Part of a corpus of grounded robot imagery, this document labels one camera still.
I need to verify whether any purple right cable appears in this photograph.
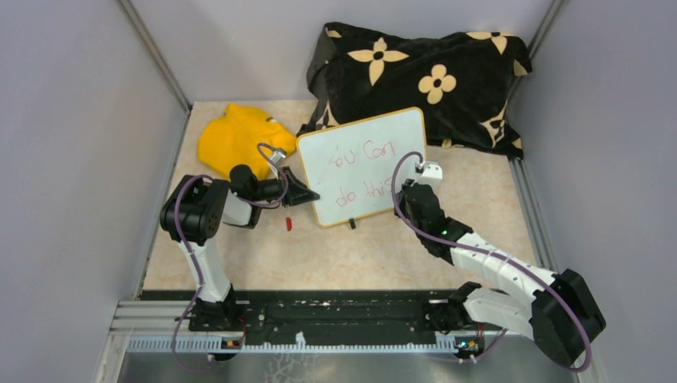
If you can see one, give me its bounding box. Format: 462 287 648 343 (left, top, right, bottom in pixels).
390 151 593 373

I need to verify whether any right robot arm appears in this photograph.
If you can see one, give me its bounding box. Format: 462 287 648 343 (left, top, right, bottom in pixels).
391 180 607 369

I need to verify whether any yellow folded cloth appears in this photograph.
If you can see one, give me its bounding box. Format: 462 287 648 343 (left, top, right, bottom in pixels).
197 104 297 180

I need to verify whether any purple cable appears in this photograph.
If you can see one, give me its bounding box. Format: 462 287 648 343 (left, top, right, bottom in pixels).
390 151 593 373
168 142 291 374

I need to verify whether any black floral pillow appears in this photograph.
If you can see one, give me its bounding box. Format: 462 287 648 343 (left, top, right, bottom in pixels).
299 22 532 159

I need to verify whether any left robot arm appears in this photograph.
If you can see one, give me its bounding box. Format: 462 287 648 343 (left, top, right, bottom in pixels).
159 164 320 331

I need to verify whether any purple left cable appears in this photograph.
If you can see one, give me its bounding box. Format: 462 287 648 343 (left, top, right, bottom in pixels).
168 142 291 374

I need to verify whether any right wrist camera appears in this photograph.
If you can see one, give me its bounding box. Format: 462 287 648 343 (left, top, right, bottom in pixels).
414 160 443 190

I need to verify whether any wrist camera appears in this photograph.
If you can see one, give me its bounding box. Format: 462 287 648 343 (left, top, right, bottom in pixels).
414 160 443 190
269 148 287 164

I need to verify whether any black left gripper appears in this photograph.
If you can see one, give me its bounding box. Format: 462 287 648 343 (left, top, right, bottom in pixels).
251 166 320 207

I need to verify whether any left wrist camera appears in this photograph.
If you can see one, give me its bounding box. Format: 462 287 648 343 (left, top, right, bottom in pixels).
269 148 287 164

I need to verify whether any yellow-framed whiteboard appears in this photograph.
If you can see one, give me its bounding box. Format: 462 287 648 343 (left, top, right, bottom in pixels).
297 108 426 227

